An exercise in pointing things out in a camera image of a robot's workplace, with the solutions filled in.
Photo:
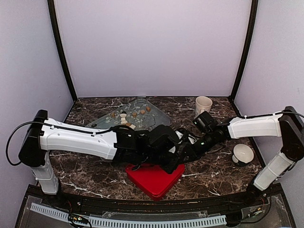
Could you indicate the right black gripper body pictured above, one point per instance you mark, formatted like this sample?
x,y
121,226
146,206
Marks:
x,y
209,144

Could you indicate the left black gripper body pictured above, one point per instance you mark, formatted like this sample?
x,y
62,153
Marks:
x,y
156,159

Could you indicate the red tin lid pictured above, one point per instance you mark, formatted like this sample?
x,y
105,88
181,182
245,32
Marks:
x,y
153,180

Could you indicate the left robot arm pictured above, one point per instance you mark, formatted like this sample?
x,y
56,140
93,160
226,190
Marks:
x,y
45,134

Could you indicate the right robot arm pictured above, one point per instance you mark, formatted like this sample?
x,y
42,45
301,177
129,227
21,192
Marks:
x,y
279,135

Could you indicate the cream ceramic mug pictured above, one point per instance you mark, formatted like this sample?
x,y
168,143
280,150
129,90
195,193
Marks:
x,y
202,104

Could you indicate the glass floral serving tray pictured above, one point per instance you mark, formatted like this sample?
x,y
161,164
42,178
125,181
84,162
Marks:
x,y
130,115

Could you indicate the white black bowl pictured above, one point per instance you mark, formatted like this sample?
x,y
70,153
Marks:
x,y
242,155

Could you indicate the black front rail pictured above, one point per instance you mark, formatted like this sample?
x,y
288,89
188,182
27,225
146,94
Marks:
x,y
86,203

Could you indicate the white cable duct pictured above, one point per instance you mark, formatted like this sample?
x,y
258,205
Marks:
x,y
128,220

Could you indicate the right black frame post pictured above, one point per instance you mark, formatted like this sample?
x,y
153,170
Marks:
x,y
246,48

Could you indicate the black frame post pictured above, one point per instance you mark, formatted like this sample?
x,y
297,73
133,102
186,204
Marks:
x,y
60,49
246,48

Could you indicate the left black frame post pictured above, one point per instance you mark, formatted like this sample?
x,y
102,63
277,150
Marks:
x,y
60,49

